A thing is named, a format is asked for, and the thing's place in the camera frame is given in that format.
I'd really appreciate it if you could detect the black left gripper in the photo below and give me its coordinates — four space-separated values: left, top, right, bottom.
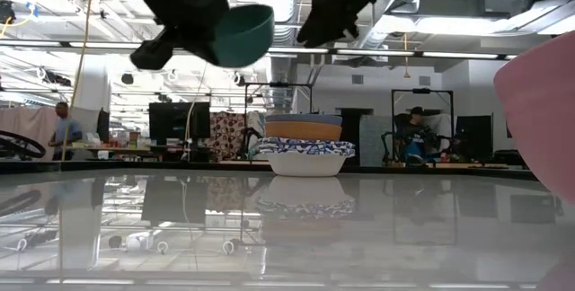
129 0 236 72

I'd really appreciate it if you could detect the teal plastic bowl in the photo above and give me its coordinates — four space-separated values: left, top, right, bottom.
208 4 276 69

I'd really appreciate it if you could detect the blue plastic bowl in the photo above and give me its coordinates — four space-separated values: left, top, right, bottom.
264 113 344 128

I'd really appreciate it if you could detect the orange plastic bowl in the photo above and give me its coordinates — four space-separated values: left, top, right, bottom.
264 120 344 143

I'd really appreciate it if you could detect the blue patterned white bowl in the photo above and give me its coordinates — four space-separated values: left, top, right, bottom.
258 140 356 149
259 137 355 145
258 147 356 178
257 144 356 154

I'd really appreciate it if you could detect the pink plastic bowl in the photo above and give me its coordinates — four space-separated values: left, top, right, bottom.
493 30 575 205

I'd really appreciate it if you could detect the long ceiling light strip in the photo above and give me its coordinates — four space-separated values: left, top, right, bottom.
0 39 518 61

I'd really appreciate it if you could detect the black monitor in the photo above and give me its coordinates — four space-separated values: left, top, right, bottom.
148 101 211 153
455 112 495 160
95 108 111 145

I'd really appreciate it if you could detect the brown patterned cloth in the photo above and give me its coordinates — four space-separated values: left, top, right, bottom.
209 110 252 162

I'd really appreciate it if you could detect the person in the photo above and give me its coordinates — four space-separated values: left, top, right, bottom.
48 101 84 162
394 105 445 166

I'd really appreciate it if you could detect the pink curtain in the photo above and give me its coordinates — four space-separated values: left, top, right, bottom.
0 106 67 163

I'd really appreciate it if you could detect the black rig frame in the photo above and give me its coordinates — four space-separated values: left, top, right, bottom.
389 87 455 166
243 81 314 162

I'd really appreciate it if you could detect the black metal table frame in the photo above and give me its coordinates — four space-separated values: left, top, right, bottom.
0 159 540 181

